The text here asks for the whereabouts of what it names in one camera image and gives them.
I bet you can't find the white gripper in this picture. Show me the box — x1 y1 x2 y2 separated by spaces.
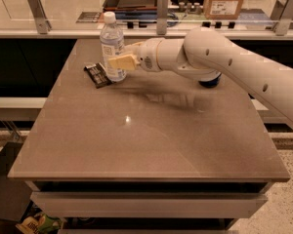
108 38 163 72

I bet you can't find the blue plastic water bottle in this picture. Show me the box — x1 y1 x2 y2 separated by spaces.
100 12 126 82

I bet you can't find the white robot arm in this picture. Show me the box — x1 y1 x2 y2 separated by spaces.
108 27 293 129

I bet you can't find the rxbar chocolate bar wrapper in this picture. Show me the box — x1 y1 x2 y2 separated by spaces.
84 62 112 89

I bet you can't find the blue soda can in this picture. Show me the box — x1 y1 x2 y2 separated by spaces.
199 75 221 89

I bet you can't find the cardboard box with label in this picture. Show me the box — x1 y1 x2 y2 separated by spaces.
203 0 244 20

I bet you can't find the grey cabinet drawer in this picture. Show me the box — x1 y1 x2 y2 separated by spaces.
31 192 268 218

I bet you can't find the dark floor panel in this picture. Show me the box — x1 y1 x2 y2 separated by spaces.
0 142 31 221

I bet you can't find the green snack bag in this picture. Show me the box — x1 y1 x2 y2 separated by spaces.
16 213 63 234

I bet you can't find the middle metal bracket post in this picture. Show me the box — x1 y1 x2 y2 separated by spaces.
156 0 168 35

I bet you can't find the metal bracket post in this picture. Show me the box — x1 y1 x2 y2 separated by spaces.
273 0 293 36
156 0 168 35
27 0 52 34

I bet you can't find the left metal bracket post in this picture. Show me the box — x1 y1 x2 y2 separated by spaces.
27 0 52 34

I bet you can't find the right metal bracket post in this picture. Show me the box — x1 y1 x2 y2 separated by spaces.
273 0 293 36

